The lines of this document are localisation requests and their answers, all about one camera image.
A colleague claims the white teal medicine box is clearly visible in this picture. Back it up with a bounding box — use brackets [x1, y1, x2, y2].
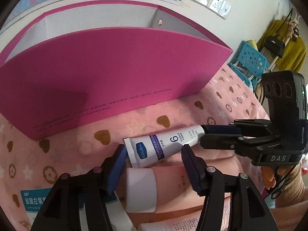
[20, 189, 131, 231]

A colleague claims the pink heart print cloth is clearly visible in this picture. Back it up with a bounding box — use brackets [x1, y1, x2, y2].
[0, 67, 272, 231]

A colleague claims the salmon pink tube white cap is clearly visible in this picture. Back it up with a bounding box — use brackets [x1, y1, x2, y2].
[125, 160, 243, 214]

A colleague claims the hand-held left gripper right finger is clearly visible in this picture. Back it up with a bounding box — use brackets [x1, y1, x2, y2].
[181, 144, 277, 231]

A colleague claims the blue perforated plastic stool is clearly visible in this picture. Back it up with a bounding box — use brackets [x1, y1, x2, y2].
[227, 61, 253, 88]
[237, 41, 270, 74]

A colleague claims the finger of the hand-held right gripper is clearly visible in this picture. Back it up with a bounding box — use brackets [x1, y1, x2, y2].
[200, 134, 274, 157]
[201, 119, 274, 138]

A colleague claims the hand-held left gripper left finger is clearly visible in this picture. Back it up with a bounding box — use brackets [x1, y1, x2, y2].
[30, 144, 127, 231]

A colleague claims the white toothpaste tube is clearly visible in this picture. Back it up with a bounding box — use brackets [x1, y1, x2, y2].
[123, 124, 205, 167]

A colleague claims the black handbag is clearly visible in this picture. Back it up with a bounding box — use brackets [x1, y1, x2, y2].
[263, 35, 287, 58]

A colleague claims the pink cardboard box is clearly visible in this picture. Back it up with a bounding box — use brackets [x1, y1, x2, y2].
[0, 1, 234, 141]

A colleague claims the white wall data socket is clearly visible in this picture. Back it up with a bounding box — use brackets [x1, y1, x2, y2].
[218, 1, 231, 20]

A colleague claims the person's right forearm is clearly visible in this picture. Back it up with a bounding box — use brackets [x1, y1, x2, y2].
[265, 161, 308, 231]

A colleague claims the person's right hand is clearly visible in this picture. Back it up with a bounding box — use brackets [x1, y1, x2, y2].
[262, 164, 293, 190]

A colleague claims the yellow hanging garment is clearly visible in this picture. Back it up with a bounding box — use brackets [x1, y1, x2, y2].
[256, 19, 308, 73]

